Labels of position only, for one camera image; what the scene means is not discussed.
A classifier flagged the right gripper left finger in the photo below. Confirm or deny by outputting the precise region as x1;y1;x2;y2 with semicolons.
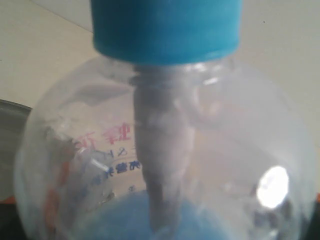
0;195;24;240

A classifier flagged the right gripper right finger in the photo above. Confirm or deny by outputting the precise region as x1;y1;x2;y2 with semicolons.
309;193;320;240

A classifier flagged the blue soap pump bottle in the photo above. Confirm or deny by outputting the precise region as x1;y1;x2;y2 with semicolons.
14;0;317;240

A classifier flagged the round stainless steel plate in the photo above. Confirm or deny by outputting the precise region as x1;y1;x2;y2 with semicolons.
0;99;31;201

